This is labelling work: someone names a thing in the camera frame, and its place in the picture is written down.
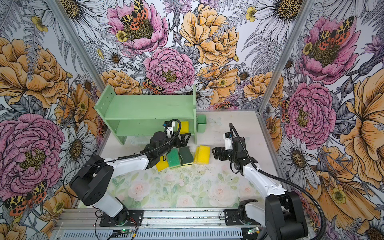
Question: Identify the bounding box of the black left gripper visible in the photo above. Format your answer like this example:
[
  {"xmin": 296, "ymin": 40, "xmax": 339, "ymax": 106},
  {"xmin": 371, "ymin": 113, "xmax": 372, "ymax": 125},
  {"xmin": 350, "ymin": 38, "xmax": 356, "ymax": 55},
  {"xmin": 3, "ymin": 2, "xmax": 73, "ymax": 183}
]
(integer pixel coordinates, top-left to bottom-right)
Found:
[{"xmin": 159, "ymin": 131, "xmax": 191, "ymax": 156}]

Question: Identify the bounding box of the small yellow sponge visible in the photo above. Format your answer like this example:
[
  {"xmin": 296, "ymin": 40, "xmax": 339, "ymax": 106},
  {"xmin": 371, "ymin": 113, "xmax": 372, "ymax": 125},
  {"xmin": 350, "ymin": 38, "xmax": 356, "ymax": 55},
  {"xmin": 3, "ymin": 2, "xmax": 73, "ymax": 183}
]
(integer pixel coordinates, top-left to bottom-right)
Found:
[{"xmin": 156, "ymin": 156, "xmax": 169, "ymax": 172}]

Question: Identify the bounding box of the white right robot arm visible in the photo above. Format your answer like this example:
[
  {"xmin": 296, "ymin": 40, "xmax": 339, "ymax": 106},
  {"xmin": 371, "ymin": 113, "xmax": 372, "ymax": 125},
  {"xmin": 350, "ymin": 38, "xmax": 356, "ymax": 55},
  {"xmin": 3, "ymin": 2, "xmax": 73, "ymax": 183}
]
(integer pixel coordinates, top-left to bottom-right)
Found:
[{"xmin": 212, "ymin": 133, "xmax": 309, "ymax": 240}]

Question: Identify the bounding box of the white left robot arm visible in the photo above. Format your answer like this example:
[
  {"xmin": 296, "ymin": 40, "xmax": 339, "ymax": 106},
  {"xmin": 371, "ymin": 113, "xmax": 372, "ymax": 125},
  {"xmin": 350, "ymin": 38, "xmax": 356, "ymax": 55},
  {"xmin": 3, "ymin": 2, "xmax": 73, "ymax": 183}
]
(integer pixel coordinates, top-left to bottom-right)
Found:
[{"xmin": 70, "ymin": 132, "xmax": 191, "ymax": 225}]

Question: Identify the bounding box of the green metal shelf unit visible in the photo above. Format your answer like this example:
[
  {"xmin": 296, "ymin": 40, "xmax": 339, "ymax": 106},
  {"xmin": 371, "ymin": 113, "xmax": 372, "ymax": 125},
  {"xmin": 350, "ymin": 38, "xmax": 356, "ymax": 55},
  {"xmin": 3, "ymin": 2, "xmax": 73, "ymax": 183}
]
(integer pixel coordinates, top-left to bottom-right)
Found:
[{"xmin": 95, "ymin": 86, "xmax": 197, "ymax": 145}]

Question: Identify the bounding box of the large yellow sponge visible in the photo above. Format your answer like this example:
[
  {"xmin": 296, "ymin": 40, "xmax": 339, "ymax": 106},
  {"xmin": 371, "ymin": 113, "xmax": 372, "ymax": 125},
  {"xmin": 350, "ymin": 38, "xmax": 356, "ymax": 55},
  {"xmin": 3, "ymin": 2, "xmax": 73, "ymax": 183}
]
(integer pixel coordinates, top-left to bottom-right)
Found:
[{"xmin": 194, "ymin": 146, "xmax": 211, "ymax": 165}]

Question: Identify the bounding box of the dark green scrub sponge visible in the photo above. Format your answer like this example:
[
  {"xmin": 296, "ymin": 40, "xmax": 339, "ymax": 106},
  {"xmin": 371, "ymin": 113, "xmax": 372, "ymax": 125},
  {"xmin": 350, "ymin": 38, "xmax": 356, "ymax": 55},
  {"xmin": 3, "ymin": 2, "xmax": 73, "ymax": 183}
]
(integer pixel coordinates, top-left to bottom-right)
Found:
[{"xmin": 179, "ymin": 147, "xmax": 194, "ymax": 166}]

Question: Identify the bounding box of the light green scrub sponge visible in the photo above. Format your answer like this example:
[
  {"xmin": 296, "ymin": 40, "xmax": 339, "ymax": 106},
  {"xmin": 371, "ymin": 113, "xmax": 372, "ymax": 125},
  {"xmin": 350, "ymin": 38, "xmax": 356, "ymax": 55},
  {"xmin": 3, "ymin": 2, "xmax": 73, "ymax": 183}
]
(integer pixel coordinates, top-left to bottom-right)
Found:
[{"xmin": 167, "ymin": 149, "xmax": 181, "ymax": 169}]

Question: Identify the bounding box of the green circuit board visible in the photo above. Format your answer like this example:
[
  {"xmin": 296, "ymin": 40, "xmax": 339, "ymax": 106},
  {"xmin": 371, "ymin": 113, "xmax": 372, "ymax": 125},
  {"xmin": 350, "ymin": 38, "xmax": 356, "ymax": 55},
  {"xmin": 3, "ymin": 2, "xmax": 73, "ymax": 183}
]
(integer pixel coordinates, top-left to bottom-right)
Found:
[{"xmin": 113, "ymin": 229, "xmax": 132, "ymax": 235}]

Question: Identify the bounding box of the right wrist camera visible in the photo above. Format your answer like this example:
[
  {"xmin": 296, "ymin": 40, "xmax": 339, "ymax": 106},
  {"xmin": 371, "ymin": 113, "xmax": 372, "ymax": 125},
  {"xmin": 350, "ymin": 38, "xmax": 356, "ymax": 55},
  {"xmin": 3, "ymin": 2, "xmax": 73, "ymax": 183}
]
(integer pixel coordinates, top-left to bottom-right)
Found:
[{"xmin": 223, "ymin": 132, "xmax": 233, "ymax": 151}]

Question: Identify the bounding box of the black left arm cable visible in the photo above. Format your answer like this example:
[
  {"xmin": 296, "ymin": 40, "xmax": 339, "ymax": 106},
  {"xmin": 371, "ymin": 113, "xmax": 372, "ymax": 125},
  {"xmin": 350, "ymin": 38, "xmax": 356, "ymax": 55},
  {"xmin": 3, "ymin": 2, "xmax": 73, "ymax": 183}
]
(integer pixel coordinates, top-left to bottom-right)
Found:
[{"xmin": 62, "ymin": 118, "xmax": 182, "ymax": 200}]

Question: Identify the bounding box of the black corrugated right cable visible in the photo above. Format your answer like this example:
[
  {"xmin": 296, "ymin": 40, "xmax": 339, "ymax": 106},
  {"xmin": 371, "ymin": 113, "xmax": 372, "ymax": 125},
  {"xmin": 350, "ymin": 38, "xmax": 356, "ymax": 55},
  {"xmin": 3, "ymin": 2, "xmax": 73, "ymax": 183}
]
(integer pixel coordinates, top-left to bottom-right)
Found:
[{"xmin": 229, "ymin": 122, "xmax": 327, "ymax": 240}]

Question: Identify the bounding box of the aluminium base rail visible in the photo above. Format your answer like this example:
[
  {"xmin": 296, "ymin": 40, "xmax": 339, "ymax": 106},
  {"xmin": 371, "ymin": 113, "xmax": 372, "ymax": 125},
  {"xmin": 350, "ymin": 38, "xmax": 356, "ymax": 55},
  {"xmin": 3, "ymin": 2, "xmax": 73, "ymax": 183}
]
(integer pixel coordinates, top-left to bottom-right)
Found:
[{"xmin": 50, "ymin": 208, "xmax": 267, "ymax": 240}]

